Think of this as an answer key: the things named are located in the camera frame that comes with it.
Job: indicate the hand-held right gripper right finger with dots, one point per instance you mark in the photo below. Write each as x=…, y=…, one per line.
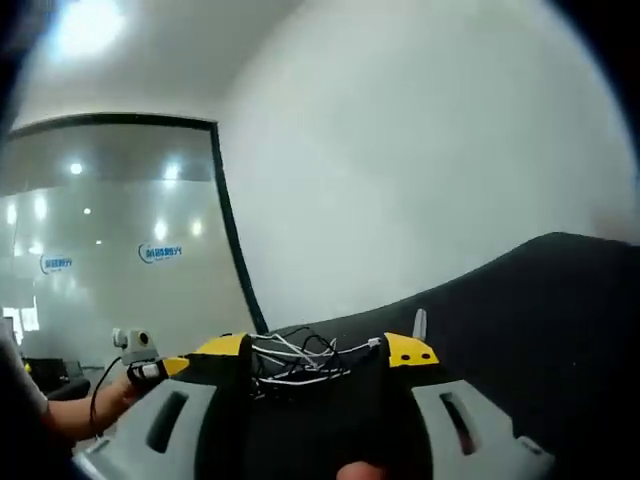
x=500, y=430

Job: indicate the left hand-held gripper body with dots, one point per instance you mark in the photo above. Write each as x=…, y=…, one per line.
x=136, y=344

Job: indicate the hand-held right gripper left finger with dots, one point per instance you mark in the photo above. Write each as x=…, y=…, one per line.
x=130, y=425

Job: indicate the person's left hand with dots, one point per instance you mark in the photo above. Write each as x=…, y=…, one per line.
x=127, y=392

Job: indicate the person's right hand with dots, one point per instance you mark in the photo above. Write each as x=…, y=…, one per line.
x=357, y=472

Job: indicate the black sofa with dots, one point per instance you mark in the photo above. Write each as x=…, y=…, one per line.
x=60, y=377

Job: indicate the person's grey shirt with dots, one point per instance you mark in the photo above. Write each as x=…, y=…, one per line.
x=22, y=400

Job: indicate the black-framed glass partition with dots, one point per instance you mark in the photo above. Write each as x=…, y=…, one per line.
x=125, y=225

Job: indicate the ceiling light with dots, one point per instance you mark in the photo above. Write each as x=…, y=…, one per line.
x=87, y=25

